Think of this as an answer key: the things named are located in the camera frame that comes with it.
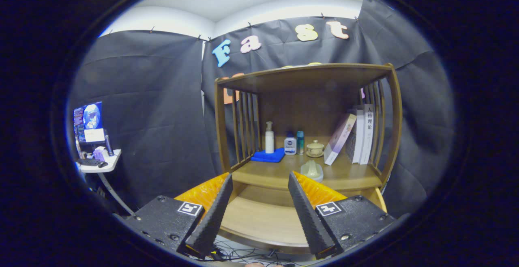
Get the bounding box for dark patterned book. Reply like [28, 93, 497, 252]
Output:
[345, 127, 358, 163]

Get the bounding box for white side table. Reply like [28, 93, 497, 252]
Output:
[76, 149, 135, 215]

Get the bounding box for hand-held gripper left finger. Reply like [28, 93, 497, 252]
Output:
[124, 172, 234, 259]

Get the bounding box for beige lidded teacup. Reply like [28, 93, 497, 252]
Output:
[305, 140, 325, 158]

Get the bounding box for white pump bottle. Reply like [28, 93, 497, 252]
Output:
[265, 121, 275, 154]

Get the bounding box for computer monitor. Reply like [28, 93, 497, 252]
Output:
[73, 101, 105, 144]

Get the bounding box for black floor cables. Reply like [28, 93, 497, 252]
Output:
[211, 235, 317, 267]

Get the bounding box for plain white book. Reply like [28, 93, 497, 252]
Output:
[352, 109, 365, 164]

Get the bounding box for blue cloth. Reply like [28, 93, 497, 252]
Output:
[251, 147, 286, 163]

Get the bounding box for wooden countertop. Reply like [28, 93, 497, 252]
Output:
[231, 153, 384, 192]

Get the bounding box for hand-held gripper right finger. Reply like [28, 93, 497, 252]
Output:
[288, 171, 396, 259]

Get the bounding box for white lotion bottle blue cap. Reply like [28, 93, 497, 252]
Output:
[284, 131, 297, 155]

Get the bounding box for wooden cabinet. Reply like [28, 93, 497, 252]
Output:
[214, 63, 403, 202]

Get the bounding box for purple and white book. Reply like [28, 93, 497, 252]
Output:
[324, 113, 357, 166]

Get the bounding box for pale green round item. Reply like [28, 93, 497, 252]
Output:
[300, 159, 324, 183]

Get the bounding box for wooden drawer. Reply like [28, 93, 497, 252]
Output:
[219, 184, 388, 255]

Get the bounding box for white book black characters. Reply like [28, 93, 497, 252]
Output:
[360, 104, 374, 165]

